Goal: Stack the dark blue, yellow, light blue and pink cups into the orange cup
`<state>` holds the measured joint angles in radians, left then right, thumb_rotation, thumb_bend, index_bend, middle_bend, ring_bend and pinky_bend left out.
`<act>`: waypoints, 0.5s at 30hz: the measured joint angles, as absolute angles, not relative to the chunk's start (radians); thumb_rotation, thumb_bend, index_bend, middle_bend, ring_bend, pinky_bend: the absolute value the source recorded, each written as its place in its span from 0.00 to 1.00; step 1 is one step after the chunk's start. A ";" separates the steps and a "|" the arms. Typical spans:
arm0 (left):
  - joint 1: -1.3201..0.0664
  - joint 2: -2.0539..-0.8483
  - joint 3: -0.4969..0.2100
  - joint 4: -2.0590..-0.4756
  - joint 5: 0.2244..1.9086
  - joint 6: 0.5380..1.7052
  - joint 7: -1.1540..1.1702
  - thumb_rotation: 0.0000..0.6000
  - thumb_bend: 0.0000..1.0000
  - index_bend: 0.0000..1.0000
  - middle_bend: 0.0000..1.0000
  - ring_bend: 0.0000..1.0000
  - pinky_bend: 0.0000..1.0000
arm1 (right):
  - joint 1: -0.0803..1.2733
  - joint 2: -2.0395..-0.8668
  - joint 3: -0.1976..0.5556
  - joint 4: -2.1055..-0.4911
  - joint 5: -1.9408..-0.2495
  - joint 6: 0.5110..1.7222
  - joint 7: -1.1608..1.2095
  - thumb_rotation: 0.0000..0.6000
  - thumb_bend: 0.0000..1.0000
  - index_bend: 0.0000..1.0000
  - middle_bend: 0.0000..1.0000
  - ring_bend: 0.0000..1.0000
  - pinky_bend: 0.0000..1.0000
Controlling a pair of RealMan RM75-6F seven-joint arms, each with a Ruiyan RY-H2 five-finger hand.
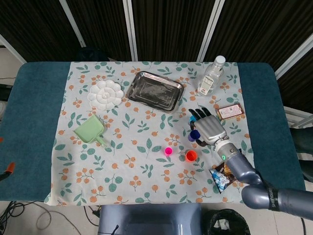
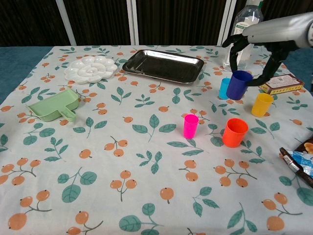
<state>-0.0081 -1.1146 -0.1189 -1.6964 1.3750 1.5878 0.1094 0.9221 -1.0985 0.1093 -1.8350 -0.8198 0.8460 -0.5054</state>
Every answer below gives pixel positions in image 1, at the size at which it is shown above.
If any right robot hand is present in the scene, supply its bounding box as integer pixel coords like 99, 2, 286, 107
188, 105, 228, 148

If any dark blue plastic cup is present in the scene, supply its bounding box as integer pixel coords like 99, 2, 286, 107
187, 130, 201, 143

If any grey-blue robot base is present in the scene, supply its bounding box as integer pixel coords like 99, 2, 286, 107
97, 204, 203, 235

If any small red cardboard box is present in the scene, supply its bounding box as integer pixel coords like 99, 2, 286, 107
216, 103, 246, 121

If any orange plastic cup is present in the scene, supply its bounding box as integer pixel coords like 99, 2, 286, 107
185, 150, 198, 163

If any clear plastic bottle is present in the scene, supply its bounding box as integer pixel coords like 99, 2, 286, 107
197, 55, 225, 97

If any brown chocolate snack bag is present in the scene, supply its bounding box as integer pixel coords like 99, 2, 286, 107
209, 162, 243, 194

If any stainless steel tray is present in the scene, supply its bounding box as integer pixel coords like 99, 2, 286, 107
125, 70, 184, 114

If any floral print tablecloth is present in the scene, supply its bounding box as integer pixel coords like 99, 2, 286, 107
44, 61, 262, 206

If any black trash bag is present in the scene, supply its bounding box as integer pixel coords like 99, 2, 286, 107
207, 209, 251, 235

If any dark chair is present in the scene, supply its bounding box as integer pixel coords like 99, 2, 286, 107
291, 127, 313, 182

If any black partition screen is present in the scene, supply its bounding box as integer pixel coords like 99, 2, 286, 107
0, 0, 313, 74

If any white flower paint palette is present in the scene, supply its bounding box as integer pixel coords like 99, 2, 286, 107
88, 80, 125, 111

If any green plastic dustpan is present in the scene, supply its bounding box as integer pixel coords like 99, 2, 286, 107
73, 114, 108, 147

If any dark bag behind table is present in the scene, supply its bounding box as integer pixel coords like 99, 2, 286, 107
75, 47, 111, 62

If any teal table cover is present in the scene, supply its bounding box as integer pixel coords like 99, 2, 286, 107
0, 61, 306, 204

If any metal rack frame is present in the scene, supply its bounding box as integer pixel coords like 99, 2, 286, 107
283, 106, 313, 129

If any white floor cable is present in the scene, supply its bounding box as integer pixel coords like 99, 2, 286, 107
36, 204, 98, 235

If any black floor cable bundle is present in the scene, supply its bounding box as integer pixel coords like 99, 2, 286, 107
0, 200, 27, 235

